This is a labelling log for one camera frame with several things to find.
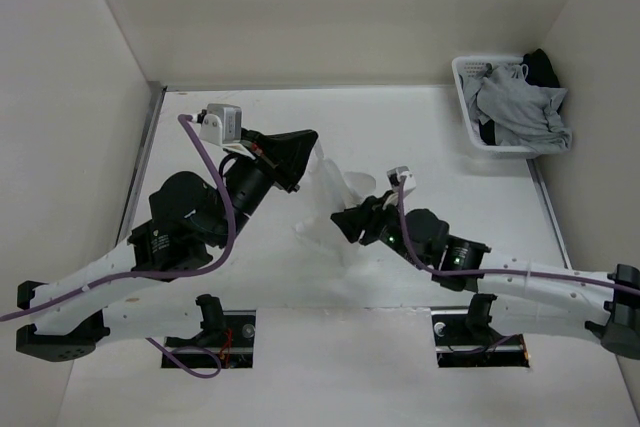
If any grey tank top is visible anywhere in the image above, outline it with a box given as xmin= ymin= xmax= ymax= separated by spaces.
xmin=461 ymin=64 xmax=573 ymax=155

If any white tank top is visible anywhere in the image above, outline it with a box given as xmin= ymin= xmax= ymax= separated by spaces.
xmin=294 ymin=141 xmax=376 ymax=267

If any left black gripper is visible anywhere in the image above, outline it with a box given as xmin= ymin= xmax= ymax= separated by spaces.
xmin=208 ymin=127 xmax=320 ymax=250

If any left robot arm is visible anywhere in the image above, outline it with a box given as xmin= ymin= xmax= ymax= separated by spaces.
xmin=16 ymin=129 xmax=318 ymax=363

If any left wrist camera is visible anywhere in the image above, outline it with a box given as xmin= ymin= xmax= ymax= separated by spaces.
xmin=196 ymin=103 xmax=251 ymax=156

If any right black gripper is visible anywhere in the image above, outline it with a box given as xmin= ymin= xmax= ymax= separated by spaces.
xmin=330 ymin=189 xmax=428 ymax=270

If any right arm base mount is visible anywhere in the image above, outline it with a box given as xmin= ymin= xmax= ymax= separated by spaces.
xmin=431 ymin=294 xmax=530 ymax=368

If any white plastic laundry basket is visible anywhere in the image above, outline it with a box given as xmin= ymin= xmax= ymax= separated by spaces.
xmin=451 ymin=54 xmax=536 ymax=160

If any black tank top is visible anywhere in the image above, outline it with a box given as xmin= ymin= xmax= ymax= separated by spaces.
xmin=522 ymin=48 xmax=561 ymax=88

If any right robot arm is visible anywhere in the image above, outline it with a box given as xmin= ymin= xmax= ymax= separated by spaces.
xmin=331 ymin=193 xmax=639 ymax=359

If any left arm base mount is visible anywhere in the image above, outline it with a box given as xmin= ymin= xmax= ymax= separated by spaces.
xmin=164 ymin=294 xmax=257 ymax=375

